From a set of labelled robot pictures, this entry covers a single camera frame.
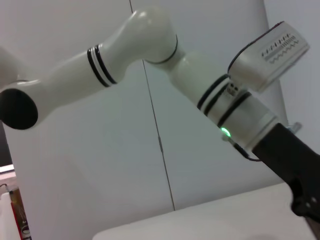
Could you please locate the white upright object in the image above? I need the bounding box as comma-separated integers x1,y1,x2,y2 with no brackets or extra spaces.
0,191,16,240

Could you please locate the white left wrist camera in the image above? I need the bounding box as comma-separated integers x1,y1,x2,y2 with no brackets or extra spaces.
227,21,311,94

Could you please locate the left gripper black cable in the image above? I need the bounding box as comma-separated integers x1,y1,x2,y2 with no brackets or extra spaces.
221,136,263,162

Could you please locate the left gripper silver plug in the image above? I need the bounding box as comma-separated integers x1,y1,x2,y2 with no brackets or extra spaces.
287,121,303,132

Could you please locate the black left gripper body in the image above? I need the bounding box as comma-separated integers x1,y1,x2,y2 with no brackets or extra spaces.
251,122,320,221

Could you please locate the red brown upright object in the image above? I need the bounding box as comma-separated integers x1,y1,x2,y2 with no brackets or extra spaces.
9,186,32,240

